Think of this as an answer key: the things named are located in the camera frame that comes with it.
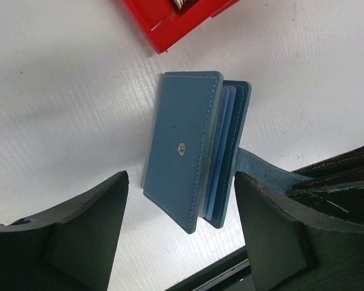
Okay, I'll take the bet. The red plastic bin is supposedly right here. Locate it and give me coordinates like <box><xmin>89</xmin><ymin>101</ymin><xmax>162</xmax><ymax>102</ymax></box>
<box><xmin>124</xmin><ymin>0</ymin><xmax>238</xmax><ymax>54</ymax></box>

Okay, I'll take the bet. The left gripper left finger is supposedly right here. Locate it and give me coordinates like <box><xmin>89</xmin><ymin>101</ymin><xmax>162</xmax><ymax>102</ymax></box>
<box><xmin>0</xmin><ymin>171</ymin><xmax>129</xmax><ymax>290</ymax></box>

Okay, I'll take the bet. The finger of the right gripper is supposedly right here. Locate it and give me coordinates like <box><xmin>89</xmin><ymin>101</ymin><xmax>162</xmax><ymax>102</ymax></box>
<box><xmin>286</xmin><ymin>146</ymin><xmax>364</xmax><ymax>224</ymax></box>

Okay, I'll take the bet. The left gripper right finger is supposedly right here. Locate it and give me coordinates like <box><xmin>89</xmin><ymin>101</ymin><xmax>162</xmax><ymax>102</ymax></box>
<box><xmin>234</xmin><ymin>172</ymin><xmax>364</xmax><ymax>290</ymax></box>

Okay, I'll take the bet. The white card stack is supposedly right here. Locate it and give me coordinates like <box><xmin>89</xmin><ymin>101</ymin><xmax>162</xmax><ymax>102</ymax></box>
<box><xmin>171</xmin><ymin>0</ymin><xmax>185</xmax><ymax>9</ymax></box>

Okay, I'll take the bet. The blue leather card holder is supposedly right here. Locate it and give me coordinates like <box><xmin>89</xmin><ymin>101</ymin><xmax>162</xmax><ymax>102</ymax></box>
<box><xmin>144</xmin><ymin>71</ymin><xmax>294</xmax><ymax>234</ymax></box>

